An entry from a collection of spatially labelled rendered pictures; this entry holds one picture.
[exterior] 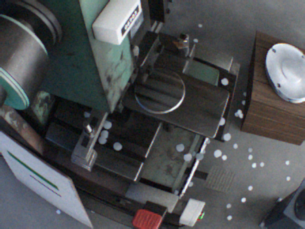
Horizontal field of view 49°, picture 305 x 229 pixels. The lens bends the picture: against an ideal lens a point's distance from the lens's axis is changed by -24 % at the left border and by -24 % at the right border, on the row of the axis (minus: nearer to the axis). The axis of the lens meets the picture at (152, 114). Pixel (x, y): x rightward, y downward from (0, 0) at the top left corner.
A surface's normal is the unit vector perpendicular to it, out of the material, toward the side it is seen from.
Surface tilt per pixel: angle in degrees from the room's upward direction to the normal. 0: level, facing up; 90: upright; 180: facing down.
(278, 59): 0
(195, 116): 0
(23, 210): 0
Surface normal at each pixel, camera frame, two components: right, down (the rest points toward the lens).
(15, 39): 0.57, -0.07
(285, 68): -0.05, -0.39
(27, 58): 0.80, 0.13
